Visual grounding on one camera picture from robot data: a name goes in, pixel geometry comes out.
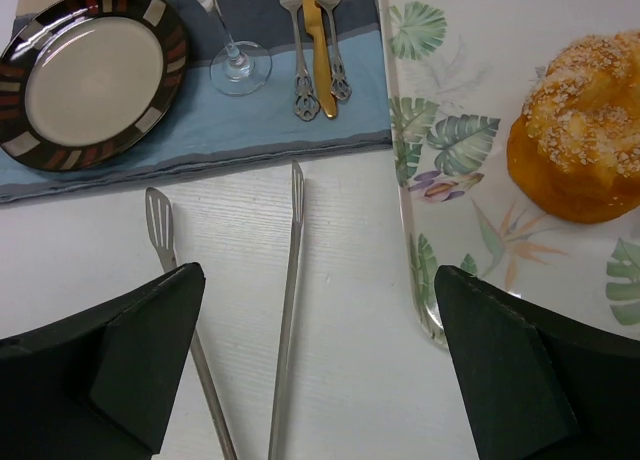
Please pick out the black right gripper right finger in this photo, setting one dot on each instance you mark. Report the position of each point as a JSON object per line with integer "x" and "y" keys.
{"x": 537, "y": 384}

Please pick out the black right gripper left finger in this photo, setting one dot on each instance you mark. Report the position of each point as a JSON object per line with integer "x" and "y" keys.
{"x": 101, "y": 384}

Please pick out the steel serving tongs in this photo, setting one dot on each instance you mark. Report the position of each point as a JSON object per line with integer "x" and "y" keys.
{"x": 160, "y": 226}

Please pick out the golden braided bread bun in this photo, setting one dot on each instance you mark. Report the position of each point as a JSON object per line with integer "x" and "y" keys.
{"x": 574, "y": 149}

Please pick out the blue striped cloth placemat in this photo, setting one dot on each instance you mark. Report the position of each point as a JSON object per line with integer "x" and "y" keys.
{"x": 208, "y": 130}

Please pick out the black rimmed beige plate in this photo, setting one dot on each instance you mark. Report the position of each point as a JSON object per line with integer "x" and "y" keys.
{"x": 85, "y": 80}

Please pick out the leaf patterned white tray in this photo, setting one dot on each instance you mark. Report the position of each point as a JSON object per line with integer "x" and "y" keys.
{"x": 458, "y": 72}

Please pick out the clear wine glass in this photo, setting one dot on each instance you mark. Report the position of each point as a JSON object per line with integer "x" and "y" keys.
{"x": 241, "y": 67}

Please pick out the silver fork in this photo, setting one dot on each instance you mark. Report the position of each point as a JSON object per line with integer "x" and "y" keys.
{"x": 306, "y": 105}

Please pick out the gold table knife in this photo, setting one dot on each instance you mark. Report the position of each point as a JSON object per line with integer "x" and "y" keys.
{"x": 321, "y": 67}

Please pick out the silver spoon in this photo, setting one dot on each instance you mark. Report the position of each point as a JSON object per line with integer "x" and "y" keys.
{"x": 340, "y": 87}

